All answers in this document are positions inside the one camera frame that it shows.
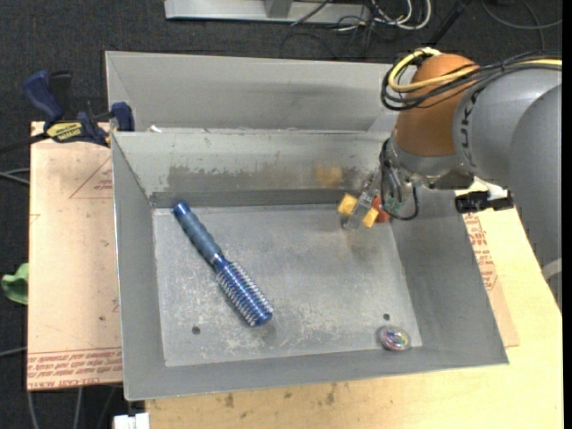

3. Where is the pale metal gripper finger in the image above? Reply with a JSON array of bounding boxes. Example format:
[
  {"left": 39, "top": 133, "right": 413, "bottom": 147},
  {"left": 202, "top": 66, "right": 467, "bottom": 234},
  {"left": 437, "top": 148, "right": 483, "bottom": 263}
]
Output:
[
  {"left": 356, "top": 191, "right": 375, "bottom": 228},
  {"left": 341, "top": 204, "right": 364, "bottom": 232}
]

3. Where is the yellow block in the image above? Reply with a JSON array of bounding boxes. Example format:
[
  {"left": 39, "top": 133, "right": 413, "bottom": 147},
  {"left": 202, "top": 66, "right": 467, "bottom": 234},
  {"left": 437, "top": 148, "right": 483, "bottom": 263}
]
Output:
[{"left": 337, "top": 193, "right": 380, "bottom": 230}]

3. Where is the small red-orange object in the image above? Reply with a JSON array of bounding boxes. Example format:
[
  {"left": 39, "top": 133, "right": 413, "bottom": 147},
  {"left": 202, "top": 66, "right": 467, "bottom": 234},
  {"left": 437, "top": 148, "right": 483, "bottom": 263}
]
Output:
[{"left": 372, "top": 196, "right": 391, "bottom": 223}]

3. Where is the grey metal bin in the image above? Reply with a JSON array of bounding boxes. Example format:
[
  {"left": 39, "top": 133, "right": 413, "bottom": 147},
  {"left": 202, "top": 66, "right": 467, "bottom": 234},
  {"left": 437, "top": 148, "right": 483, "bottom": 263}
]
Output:
[{"left": 105, "top": 50, "right": 510, "bottom": 402}]

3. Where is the small shiny round disc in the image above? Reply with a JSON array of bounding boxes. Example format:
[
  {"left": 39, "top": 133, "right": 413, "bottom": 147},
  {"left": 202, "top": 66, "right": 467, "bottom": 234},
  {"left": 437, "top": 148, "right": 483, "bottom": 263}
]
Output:
[{"left": 375, "top": 324, "right": 413, "bottom": 353}]

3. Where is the blue brush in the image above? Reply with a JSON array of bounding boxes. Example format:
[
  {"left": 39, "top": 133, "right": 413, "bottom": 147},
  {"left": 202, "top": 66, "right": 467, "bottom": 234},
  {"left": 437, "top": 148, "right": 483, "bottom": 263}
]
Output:
[{"left": 172, "top": 200, "right": 275, "bottom": 329}]

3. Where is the brown cardboard board, red print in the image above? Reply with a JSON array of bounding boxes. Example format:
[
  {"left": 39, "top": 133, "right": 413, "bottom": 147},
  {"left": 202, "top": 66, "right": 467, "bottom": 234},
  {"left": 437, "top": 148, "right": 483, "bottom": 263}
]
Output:
[{"left": 26, "top": 121, "right": 522, "bottom": 392}]

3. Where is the black cylinder on white bracket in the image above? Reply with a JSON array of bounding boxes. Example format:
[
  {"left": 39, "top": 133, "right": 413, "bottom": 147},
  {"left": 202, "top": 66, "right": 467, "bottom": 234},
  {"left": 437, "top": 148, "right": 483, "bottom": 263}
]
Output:
[{"left": 454, "top": 184, "right": 515, "bottom": 215}]

